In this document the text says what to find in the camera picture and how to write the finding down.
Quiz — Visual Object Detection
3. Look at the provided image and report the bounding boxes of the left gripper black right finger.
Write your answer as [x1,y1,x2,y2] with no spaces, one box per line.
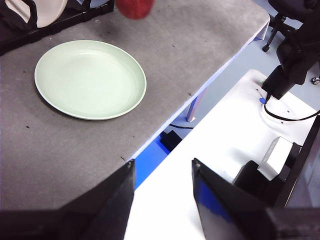
[191,158,320,240]

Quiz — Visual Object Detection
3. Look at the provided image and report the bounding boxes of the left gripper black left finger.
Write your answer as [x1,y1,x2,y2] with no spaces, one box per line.
[0,159,136,240]

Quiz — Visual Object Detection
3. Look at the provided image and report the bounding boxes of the green plate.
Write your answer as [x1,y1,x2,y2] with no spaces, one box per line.
[34,39,148,121]

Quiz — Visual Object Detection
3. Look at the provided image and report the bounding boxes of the red apple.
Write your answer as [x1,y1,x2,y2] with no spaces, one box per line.
[115,0,155,20]

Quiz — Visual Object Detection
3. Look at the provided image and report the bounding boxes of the black plate rack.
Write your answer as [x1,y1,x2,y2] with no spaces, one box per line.
[0,0,115,56]

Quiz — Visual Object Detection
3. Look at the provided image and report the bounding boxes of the white plate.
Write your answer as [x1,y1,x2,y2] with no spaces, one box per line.
[4,0,68,29]

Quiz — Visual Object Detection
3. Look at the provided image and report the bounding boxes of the blue cart panel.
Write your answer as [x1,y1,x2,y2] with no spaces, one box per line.
[134,134,171,190]

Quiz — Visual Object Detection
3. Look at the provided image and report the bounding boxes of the small black box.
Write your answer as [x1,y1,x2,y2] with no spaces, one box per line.
[159,129,182,152]

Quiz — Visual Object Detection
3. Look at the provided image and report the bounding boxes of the pale table leg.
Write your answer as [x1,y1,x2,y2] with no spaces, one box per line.
[186,87,207,123]

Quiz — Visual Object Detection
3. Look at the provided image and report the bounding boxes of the black chair base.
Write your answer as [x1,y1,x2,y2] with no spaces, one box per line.
[261,0,313,53]

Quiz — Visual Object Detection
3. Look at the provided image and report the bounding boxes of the black mount bracket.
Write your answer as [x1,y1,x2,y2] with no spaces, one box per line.
[233,142,302,207]

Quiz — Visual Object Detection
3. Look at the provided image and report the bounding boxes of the black frame bar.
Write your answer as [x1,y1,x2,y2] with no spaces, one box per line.
[274,122,320,208]

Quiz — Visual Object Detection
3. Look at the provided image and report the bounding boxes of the black cable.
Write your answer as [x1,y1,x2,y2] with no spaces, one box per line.
[263,93,320,123]

